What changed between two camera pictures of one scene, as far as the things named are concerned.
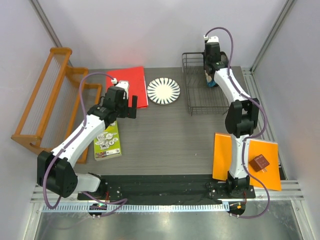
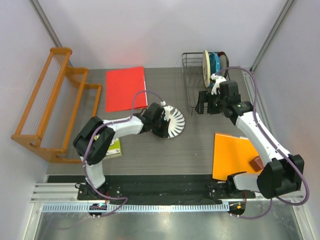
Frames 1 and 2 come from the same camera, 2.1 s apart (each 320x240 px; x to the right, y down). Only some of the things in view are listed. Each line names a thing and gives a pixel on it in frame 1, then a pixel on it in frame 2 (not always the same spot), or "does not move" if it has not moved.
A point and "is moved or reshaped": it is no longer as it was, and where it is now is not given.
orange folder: [222, 158] does not move
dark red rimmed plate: [224, 57] does not move
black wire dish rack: [202, 98] does not move
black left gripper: [129, 112] to [164, 133]
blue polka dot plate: [210, 83] is moved or reshaped
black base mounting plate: [175, 188] does not move
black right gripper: [204, 62] to [204, 97]
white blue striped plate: [163, 91] to [177, 123]
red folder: [136, 84] does not move
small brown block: [259, 162] does not move
